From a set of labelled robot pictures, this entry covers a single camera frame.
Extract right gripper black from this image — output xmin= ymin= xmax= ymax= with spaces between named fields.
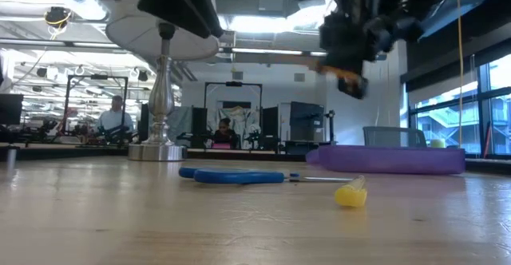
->
xmin=318 ymin=9 xmax=381 ymax=101

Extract yellow highlighter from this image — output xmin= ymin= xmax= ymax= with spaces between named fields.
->
xmin=334 ymin=175 xmax=368 ymax=209

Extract blue handled scissors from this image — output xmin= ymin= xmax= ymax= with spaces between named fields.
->
xmin=178 ymin=166 xmax=355 ymax=185

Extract purple plastic supply box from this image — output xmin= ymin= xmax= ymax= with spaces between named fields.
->
xmin=305 ymin=144 xmax=466 ymax=176

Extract small black stand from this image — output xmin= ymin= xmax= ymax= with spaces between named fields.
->
xmin=324 ymin=109 xmax=337 ymax=143

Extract dark grey cabinet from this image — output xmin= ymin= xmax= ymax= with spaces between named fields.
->
xmin=290 ymin=101 xmax=325 ymax=143

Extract black divider panel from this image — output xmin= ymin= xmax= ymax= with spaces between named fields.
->
xmin=191 ymin=105 xmax=208 ymax=148
xmin=262 ymin=105 xmax=279 ymax=150

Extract white shade silver table lamp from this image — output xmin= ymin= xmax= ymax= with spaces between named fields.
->
xmin=105 ymin=0 xmax=220 ymax=162

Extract person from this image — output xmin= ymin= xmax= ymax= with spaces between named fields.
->
xmin=212 ymin=117 xmax=241 ymax=149
xmin=95 ymin=95 xmax=135 ymax=139

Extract black round ceiling device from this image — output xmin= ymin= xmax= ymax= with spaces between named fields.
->
xmin=43 ymin=6 xmax=73 ymax=29

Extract black monitor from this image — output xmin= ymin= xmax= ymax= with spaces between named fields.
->
xmin=0 ymin=93 xmax=24 ymax=126

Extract black rig frame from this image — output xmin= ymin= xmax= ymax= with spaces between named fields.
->
xmin=204 ymin=81 xmax=263 ymax=150
xmin=65 ymin=74 xmax=129 ymax=138

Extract yellow hanging cable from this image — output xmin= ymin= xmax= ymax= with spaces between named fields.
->
xmin=456 ymin=0 xmax=465 ymax=147

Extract black aluminium table frame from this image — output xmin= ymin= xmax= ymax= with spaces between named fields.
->
xmin=0 ymin=144 xmax=511 ymax=175

